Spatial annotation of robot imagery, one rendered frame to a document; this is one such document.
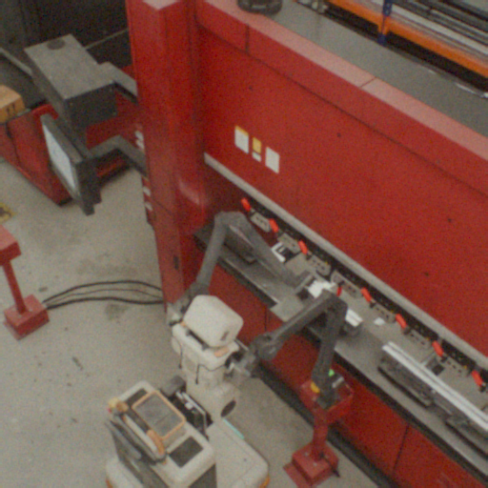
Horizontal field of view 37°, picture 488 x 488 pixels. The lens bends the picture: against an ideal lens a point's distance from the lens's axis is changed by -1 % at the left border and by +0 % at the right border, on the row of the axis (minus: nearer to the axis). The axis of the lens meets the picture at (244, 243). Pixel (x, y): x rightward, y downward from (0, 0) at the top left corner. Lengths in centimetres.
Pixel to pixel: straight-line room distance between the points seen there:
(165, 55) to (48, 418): 231
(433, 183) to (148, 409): 164
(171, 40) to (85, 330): 224
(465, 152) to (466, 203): 22
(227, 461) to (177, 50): 210
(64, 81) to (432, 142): 171
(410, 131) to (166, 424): 168
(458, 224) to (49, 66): 200
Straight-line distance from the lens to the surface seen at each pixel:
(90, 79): 350
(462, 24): 500
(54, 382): 473
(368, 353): 369
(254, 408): 449
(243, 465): 400
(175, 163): 376
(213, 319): 314
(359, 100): 281
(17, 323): 491
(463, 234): 281
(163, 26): 331
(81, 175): 364
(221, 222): 331
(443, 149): 264
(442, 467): 368
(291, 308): 365
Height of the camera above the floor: 386
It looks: 47 degrees down
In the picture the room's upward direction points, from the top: straight up
